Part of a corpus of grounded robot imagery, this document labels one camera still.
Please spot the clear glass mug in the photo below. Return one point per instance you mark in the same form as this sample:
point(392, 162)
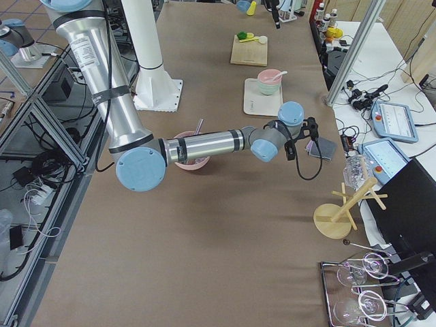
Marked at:
point(357, 170)

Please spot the wooden cutting board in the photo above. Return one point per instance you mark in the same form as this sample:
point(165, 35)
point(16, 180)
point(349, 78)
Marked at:
point(249, 53)

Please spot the yellow plastic cup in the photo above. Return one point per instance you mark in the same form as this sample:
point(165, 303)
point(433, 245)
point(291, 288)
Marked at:
point(251, 9)

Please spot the wine glass lower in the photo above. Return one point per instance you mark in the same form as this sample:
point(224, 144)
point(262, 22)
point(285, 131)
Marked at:
point(356, 311)

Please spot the metal scoop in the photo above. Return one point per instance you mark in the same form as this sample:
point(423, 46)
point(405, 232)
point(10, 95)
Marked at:
point(199, 126)

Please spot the green toy lime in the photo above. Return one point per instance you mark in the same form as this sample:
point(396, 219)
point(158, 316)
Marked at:
point(241, 36)

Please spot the wine glass rack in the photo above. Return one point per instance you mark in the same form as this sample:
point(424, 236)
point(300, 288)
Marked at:
point(334, 291)

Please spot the white plastic spoon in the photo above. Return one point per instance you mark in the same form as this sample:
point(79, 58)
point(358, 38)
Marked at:
point(277, 76)

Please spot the blue teach pendant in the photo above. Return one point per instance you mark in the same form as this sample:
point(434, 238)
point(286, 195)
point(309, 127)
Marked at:
point(394, 121)
point(385, 157)

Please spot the white wire cup rack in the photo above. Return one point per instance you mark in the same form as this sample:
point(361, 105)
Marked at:
point(290, 10)

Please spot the black monitor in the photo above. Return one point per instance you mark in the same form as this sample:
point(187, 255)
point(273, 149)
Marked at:
point(408, 221)

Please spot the grey folded cloth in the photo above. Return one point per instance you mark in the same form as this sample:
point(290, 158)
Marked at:
point(326, 149)

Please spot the large pink ice bowl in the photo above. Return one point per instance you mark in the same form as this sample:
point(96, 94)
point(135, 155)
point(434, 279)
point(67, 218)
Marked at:
point(194, 164)

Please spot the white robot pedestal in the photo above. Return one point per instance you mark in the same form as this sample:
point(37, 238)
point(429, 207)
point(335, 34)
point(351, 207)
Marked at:
point(155, 89)

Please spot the cream serving tray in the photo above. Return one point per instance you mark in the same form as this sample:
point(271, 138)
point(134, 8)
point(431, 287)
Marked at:
point(256, 103)

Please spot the blue teach pendant near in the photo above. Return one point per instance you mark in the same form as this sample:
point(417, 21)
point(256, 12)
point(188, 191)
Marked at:
point(385, 157)

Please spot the white toy bun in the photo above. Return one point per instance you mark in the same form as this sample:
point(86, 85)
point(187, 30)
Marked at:
point(263, 39)

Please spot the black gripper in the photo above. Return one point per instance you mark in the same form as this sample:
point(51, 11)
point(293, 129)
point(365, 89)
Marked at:
point(298, 134)
point(276, 20)

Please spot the green bowl stack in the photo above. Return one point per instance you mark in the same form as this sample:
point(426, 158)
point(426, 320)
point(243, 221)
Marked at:
point(268, 89)

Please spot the aluminium frame post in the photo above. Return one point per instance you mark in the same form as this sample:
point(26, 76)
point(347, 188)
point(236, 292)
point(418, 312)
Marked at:
point(365, 27)

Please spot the blue teach pendant far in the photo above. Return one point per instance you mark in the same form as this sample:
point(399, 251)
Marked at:
point(394, 121)

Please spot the wine glass upper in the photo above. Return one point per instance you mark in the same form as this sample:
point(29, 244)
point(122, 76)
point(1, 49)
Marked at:
point(355, 272)

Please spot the wooden cup tree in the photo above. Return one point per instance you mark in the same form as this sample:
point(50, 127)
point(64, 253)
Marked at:
point(336, 221)

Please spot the yellow plastic knife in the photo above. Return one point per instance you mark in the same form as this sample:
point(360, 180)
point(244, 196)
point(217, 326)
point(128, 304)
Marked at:
point(253, 39)

